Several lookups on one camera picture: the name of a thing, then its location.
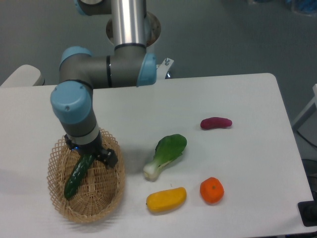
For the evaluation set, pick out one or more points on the dark green cucumber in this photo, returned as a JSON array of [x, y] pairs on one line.
[[77, 174]]

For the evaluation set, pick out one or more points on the woven wicker basket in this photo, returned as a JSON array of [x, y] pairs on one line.
[[100, 190]]

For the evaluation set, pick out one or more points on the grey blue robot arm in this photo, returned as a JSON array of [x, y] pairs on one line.
[[80, 73]]

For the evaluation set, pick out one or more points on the purple sweet potato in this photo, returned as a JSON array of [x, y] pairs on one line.
[[215, 122]]

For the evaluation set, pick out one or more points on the black device at table edge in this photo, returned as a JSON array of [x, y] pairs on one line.
[[308, 213]]

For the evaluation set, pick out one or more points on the blue object top right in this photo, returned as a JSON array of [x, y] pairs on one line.
[[304, 7]]

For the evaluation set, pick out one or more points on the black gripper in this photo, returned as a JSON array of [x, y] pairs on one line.
[[107, 156]]

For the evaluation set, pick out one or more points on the green bok choy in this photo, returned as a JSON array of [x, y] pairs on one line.
[[167, 150]]

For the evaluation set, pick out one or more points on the white chair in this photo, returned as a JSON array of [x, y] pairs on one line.
[[25, 76]]

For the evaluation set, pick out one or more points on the orange tangerine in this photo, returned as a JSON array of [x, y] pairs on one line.
[[211, 190]]

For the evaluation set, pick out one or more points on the white furniture frame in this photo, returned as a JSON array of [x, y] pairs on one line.
[[306, 112]]

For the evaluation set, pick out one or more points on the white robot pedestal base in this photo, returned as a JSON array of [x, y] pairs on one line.
[[153, 31]]

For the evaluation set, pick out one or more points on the yellow mango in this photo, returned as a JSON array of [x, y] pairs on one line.
[[166, 200]]

